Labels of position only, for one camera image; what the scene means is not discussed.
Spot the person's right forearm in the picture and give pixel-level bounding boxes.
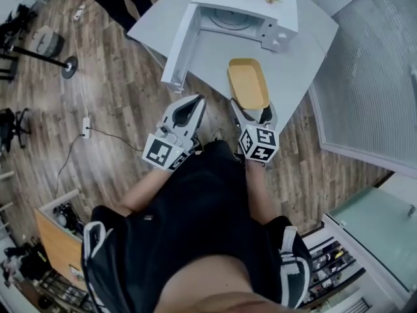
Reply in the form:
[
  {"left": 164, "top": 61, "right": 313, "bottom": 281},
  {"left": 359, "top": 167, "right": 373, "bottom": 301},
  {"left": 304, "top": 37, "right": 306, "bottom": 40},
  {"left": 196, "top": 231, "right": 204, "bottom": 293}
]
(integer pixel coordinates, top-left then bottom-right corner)
[{"left": 244, "top": 159, "right": 278, "bottom": 225}]

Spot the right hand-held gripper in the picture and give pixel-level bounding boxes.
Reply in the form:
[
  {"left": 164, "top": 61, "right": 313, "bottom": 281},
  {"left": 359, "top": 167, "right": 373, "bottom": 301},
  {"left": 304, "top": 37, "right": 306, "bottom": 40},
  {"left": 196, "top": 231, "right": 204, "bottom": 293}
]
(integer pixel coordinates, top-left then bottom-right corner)
[{"left": 229, "top": 98, "right": 280, "bottom": 165}]

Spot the black wire rack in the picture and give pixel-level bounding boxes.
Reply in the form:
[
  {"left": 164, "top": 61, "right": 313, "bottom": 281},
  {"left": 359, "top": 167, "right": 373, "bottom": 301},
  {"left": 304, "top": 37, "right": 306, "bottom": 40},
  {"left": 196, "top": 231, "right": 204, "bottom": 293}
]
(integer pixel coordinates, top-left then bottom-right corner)
[{"left": 31, "top": 271, "right": 97, "bottom": 313}]

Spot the glass cabinet top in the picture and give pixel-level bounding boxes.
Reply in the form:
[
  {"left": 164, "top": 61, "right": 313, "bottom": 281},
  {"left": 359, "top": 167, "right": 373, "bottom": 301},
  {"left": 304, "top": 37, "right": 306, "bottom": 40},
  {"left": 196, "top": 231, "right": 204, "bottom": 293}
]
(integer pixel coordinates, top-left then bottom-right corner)
[{"left": 322, "top": 173, "right": 417, "bottom": 301}]

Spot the metal storage shelf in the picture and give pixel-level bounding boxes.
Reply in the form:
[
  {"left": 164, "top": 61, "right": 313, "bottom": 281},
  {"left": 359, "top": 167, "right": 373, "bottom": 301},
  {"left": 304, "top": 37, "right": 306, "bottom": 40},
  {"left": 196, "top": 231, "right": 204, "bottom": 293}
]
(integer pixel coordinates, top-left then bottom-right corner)
[{"left": 304, "top": 238, "right": 367, "bottom": 306}]

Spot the black power cable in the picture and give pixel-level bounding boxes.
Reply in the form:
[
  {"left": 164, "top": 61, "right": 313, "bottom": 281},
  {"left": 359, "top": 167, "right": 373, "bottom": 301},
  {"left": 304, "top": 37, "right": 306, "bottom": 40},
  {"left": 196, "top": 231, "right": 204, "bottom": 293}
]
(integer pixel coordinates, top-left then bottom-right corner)
[{"left": 53, "top": 127, "right": 144, "bottom": 200}]

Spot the white microwave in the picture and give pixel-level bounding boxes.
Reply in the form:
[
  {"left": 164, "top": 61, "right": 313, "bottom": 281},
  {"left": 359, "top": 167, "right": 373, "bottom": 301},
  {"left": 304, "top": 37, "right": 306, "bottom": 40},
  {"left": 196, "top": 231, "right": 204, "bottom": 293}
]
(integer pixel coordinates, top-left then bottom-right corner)
[{"left": 160, "top": 0, "right": 299, "bottom": 95}]

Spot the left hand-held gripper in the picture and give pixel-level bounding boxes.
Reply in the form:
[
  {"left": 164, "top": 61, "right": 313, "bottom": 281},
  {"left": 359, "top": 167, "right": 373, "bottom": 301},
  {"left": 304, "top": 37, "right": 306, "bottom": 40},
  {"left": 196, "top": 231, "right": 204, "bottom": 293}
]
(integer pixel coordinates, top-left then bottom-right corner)
[{"left": 141, "top": 93, "right": 207, "bottom": 173}]

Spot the grey round bin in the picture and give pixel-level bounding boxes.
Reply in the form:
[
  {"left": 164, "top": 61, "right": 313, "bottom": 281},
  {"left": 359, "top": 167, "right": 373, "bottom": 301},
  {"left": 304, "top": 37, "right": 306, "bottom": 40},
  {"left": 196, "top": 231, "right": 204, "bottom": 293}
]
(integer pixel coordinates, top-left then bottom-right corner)
[{"left": 31, "top": 25, "right": 65, "bottom": 59}]

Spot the wooden cabinet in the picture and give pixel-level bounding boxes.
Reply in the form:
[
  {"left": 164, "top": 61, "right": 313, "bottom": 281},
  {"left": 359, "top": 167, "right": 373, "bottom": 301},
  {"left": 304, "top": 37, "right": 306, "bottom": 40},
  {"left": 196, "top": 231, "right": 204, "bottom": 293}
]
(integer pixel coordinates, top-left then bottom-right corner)
[{"left": 33, "top": 188, "right": 89, "bottom": 292}]

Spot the person's left forearm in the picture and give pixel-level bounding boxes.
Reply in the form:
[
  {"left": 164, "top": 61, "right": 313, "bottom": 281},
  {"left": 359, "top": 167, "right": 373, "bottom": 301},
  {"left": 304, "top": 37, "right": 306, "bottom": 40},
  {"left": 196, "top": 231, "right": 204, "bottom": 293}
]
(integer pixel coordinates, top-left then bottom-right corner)
[{"left": 117, "top": 167, "right": 174, "bottom": 215}]

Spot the black office chair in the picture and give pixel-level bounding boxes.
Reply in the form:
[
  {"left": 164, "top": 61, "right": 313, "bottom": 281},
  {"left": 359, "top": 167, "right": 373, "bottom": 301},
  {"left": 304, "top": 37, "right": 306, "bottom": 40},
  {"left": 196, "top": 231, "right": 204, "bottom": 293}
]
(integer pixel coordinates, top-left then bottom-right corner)
[{"left": 0, "top": 107, "right": 33, "bottom": 153}]

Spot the person's black clothing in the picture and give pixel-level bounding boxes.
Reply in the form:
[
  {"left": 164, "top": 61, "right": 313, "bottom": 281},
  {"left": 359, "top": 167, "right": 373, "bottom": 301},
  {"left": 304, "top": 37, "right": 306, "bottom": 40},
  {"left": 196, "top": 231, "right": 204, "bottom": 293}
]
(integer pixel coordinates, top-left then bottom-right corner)
[{"left": 80, "top": 140, "right": 314, "bottom": 313}]

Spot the black stand with round base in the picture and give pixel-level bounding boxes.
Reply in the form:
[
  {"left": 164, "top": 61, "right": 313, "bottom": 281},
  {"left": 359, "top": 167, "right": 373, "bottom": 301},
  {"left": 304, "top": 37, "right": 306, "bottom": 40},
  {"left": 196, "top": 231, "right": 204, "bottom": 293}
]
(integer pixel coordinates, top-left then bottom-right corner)
[{"left": 11, "top": 45, "right": 79, "bottom": 80}]

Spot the yellow food container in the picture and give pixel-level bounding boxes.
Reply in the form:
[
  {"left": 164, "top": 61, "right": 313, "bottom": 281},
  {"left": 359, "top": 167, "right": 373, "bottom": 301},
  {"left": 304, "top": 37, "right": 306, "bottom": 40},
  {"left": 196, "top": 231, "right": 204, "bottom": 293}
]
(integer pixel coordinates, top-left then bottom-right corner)
[{"left": 227, "top": 57, "right": 271, "bottom": 111}]

